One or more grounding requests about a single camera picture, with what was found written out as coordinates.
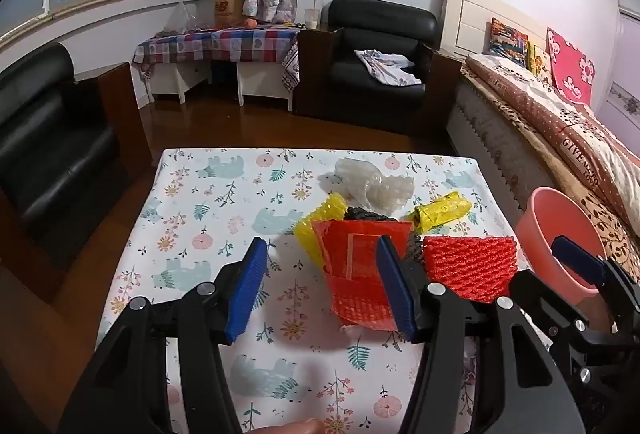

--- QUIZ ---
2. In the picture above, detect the clear bubble wrap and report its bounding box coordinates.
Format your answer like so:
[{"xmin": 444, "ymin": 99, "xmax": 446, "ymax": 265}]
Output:
[{"xmin": 320, "ymin": 158, "xmax": 416, "ymax": 215}]

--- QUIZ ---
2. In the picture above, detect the yellow bubble wrap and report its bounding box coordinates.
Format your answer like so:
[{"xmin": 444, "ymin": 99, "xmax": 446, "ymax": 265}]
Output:
[{"xmin": 293, "ymin": 193, "xmax": 348, "ymax": 271}]

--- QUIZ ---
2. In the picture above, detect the white bed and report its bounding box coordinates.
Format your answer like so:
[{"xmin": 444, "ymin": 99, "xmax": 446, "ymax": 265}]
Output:
[{"xmin": 431, "ymin": 0, "xmax": 640, "ymax": 275}]

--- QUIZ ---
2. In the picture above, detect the dotted quilt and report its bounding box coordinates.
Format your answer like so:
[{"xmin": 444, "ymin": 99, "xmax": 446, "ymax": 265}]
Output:
[{"xmin": 465, "ymin": 53, "xmax": 640, "ymax": 225}]

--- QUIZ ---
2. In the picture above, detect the brown paper bag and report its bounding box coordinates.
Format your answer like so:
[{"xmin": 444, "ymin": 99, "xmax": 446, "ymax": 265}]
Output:
[{"xmin": 211, "ymin": 0, "xmax": 248, "ymax": 29}]

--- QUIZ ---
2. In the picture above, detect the black leather sofa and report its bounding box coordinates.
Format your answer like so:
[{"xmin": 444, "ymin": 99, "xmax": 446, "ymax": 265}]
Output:
[{"xmin": 0, "ymin": 42, "xmax": 153, "ymax": 305}]

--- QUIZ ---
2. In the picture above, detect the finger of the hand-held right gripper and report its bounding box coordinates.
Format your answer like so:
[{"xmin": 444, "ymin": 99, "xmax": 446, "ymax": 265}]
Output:
[
  {"xmin": 552, "ymin": 237, "xmax": 640, "ymax": 315},
  {"xmin": 510, "ymin": 269, "xmax": 608, "ymax": 350}
]

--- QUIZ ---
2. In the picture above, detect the pink flower pillow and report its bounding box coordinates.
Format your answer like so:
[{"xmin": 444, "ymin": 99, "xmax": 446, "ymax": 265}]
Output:
[{"xmin": 546, "ymin": 27, "xmax": 596, "ymax": 105}]

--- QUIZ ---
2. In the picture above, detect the red plastic bag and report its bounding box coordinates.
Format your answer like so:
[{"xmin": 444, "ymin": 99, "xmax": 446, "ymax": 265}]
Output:
[{"xmin": 312, "ymin": 219, "xmax": 416, "ymax": 332}]

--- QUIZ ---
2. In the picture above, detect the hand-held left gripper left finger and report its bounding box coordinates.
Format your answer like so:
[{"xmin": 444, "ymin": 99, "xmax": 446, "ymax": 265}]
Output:
[{"xmin": 57, "ymin": 237, "xmax": 271, "ymax": 434}]

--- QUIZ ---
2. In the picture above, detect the black foam net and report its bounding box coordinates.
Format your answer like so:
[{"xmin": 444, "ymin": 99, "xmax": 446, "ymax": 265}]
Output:
[{"xmin": 342, "ymin": 205, "xmax": 426, "ymax": 275}]

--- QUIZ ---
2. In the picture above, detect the pale crumpled cloth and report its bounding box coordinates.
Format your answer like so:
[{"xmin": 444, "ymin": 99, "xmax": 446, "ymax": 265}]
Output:
[{"xmin": 355, "ymin": 49, "xmax": 426, "ymax": 86}]

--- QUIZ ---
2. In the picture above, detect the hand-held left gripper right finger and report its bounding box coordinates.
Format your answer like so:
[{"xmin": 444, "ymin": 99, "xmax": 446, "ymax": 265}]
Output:
[{"xmin": 375, "ymin": 234, "xmax": 586, "ymax": 434}]

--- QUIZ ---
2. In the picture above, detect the pink plastic bucket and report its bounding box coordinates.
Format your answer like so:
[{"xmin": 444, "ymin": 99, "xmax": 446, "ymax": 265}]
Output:
[{"xmin": 515, "ymin": 187, "xmax": 608, "ymax": 307}]

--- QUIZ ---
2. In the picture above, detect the yellow plastic bag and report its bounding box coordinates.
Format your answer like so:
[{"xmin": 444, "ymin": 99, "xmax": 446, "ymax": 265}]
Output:
[{"xmin": 412, "ymin": 191, "xmax": 473, "ymax": 235}]

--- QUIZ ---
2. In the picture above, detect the red foam net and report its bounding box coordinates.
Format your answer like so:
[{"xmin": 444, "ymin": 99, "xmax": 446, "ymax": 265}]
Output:
[{"xmin": 422, "ymin": 235, "xmax": 518, "ymax": 305}]

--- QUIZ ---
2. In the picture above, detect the bear and flower print tablecloth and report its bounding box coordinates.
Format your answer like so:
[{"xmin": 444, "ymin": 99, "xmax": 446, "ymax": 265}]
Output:
[{"xmin": 97, "ymin": 147, "xmax": 531, "ymax": 434}]

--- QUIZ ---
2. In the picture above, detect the black leather armchair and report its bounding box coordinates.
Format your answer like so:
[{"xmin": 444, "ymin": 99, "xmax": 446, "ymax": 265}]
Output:
[{"xmin": 292, "ymin": 0, "xmax": 463, "ymax": 137}]

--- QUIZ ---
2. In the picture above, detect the clear plastic bag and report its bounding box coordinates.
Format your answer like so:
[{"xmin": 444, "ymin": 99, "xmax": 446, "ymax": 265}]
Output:
[{"xmin": 162, "ymin": 2, "xmax": 198, "ymax": 35}]

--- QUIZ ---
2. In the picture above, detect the checked tablecloth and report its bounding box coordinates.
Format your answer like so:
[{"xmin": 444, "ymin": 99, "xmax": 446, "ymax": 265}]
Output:
[{"xmin": 132, "ymin": 25, "xmax": 301, "ymax": 90}]

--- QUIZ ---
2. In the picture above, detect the white side table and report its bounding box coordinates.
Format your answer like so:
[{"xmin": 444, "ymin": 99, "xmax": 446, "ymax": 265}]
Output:
[{"xmin": 147, "ymin": 59, "xmax": 296, "ymax": 112}]

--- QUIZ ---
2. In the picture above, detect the colourful patterned pillow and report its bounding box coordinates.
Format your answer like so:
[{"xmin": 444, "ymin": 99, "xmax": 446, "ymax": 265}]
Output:
[{"xmin": 489, "ymin": 18, "xmax": 530, "ymax": 65}]

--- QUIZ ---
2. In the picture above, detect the yellow pillow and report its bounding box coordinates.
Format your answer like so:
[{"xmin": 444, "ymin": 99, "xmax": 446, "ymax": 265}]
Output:
[{"xmin": 527, "ymin": 42, "xmax": 553, "ymax": 82}]

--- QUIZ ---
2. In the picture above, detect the pale purple wardrobe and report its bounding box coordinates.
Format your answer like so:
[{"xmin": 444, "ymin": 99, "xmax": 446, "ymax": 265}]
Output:
[{"xmin": 595, "ymin": 0, "xmax": 640, "ymax": 150}]

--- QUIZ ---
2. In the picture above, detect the brown leaf pattern blanket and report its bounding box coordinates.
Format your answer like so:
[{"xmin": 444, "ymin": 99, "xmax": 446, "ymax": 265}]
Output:
[{"xmin": 460, "ymin": 69, "xmax": 640, "ymax": 275}]

